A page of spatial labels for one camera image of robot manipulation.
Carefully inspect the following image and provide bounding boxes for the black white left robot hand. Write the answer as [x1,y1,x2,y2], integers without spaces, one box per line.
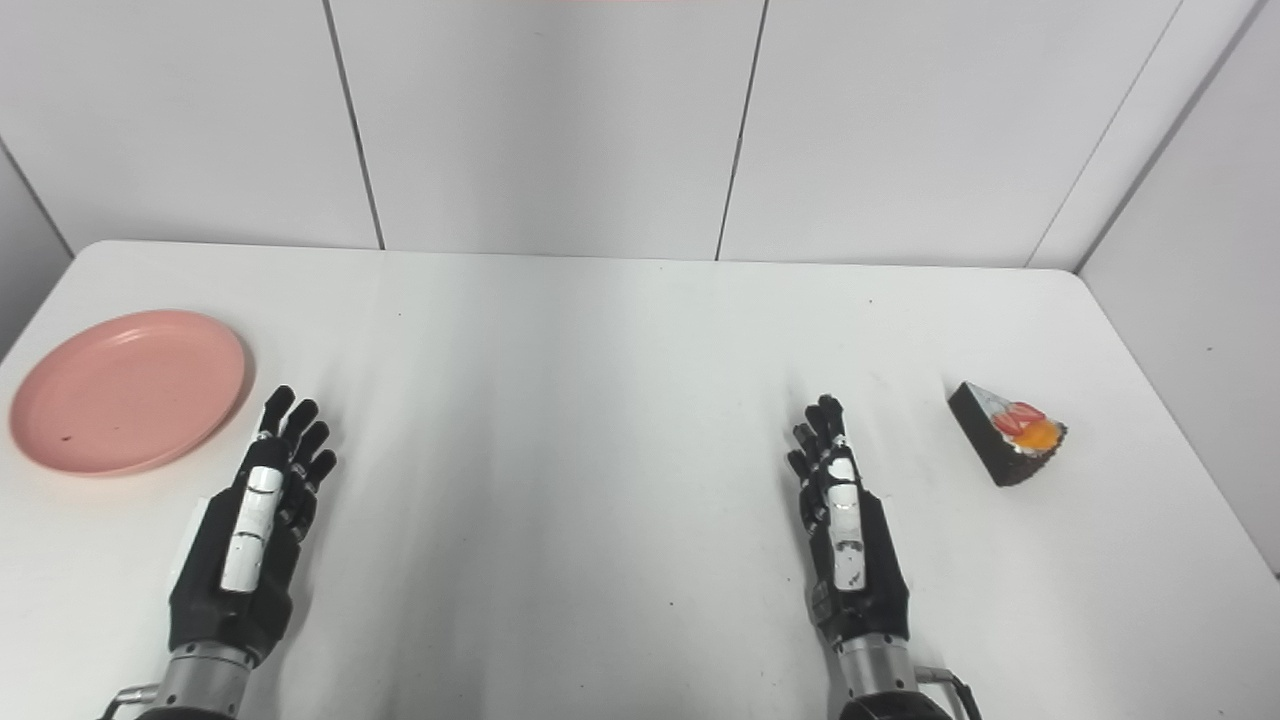
[168,385,338,667]

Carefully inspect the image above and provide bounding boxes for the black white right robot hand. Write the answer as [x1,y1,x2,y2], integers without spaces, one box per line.
[787,395,913,647]

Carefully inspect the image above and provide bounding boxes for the chocolate cake slice with fruit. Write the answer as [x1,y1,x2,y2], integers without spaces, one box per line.
[948,381,1069,488]

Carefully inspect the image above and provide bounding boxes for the pink round plate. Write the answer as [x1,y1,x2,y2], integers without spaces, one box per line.
[9,310,249,477]

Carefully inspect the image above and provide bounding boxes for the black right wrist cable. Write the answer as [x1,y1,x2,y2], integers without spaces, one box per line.
[915,666,984,720]

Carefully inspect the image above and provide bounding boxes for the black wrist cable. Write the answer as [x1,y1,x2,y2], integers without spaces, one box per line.
[98,684,161,720]
[915,666,984,720]

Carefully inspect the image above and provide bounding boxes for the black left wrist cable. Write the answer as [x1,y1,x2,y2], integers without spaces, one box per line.
[98,684,161,720]

